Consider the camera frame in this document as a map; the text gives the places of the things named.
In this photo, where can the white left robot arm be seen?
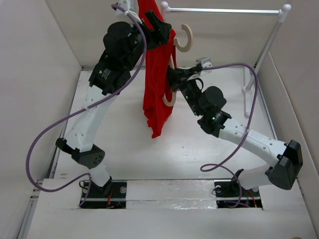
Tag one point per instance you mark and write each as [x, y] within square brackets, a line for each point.
[124, 44]

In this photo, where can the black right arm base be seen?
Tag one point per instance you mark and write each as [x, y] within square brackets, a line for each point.
[227, 194]

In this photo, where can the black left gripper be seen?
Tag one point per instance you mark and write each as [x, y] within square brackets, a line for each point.
[159, 35]

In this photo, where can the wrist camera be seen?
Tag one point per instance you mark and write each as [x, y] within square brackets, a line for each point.
[204, 62]
[128, 5]

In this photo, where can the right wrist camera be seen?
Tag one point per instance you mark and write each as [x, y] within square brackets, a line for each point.
[204, 62]

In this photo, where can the beige wooden hanger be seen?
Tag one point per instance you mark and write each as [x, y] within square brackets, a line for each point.
[173, 63]

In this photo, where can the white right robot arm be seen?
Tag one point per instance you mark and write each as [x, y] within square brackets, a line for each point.
[283, 160]

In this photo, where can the red t shirt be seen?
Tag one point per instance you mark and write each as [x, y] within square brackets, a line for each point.
[156, 85]

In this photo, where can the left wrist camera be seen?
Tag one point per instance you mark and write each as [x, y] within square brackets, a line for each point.
[128, 5]

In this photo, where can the white clothes rack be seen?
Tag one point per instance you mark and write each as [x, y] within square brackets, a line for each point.
[227, 35]

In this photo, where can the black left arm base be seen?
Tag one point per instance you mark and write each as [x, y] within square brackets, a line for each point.
[113, 197]

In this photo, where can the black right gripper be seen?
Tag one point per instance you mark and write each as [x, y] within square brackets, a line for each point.
[178, 77]

